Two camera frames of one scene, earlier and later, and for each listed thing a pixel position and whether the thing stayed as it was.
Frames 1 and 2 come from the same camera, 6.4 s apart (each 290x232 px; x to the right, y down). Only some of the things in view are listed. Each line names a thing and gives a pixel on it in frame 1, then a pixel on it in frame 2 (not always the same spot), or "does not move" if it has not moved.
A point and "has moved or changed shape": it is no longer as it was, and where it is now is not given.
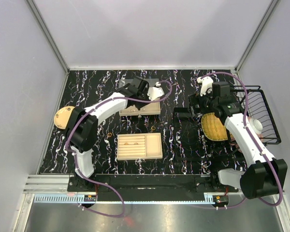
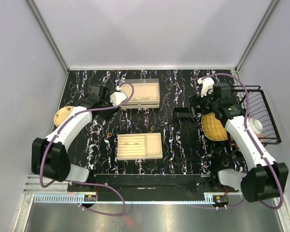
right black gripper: [195, 99] does not move
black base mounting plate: [147, 183] does not move
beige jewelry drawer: [152, 108] has moved or changed shape
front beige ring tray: [139, 146] does not move
